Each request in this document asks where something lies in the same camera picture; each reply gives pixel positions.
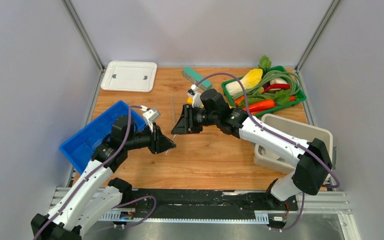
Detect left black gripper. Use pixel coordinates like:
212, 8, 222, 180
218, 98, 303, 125
124, 121, 177, 155

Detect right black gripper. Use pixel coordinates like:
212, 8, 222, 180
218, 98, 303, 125
171, 104, 219, 135

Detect wire gauze with white disc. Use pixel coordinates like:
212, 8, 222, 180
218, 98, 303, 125
258, 146, 285, 163

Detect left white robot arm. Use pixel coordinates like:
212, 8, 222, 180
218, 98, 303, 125
31, 115, 176, 240

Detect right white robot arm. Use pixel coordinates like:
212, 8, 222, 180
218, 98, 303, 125
171, 89, 332, 210

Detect yellow test tube rack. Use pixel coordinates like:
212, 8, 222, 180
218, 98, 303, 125
186, 97, 193, 104

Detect teal rectangular box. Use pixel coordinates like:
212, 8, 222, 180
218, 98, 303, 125
182, 67, 213, 91

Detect white tray lid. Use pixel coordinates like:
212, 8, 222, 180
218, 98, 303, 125
100, 61, 158, 93

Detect blue plastic bin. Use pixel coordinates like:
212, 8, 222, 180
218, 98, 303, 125
59, 100, 129, 173

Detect orange carrot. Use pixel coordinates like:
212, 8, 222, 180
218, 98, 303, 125
242, 99, 276, 114

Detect napa cabbage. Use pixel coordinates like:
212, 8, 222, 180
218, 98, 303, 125
225, 68, 263, 97

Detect beige plastic tub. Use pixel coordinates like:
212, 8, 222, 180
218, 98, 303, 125
253, 114, 336, 175

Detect green vegetable tray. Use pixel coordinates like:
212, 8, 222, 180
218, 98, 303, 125
221, 66, 306, 117

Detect green long beans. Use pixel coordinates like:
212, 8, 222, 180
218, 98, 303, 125
245, 69, 302, 97

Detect green leafy vegetable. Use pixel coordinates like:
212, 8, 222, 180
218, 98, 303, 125
257, 55, 272, 73

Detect red chili pepper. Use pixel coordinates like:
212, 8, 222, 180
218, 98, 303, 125
262, 83, 291, 94

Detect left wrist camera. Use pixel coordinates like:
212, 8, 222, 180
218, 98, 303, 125
140, 105, 161, 132

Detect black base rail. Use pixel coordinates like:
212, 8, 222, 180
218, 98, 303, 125
121, 188, 299, 220

